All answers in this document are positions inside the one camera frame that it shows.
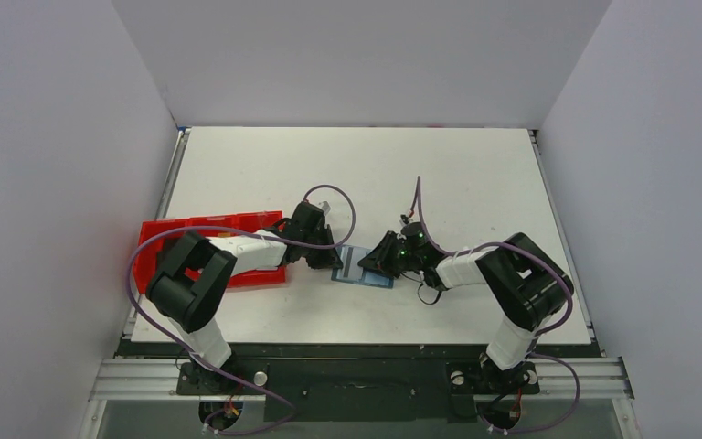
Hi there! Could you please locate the blue leather card holder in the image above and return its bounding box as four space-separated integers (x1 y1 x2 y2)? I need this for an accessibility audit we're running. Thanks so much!
331 245 394 289

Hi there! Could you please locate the red plastic compartment tray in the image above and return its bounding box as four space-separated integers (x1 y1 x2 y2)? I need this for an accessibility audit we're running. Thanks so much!
133 210 287 294

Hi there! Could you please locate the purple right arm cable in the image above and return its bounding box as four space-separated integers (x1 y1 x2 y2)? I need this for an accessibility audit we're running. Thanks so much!
126 184 357 365

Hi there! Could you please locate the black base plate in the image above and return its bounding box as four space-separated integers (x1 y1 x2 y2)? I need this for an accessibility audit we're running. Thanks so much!
114 342 601 425

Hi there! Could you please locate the aluminium frame rail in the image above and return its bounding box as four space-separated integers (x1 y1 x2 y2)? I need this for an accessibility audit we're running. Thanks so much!
89 358 633 402

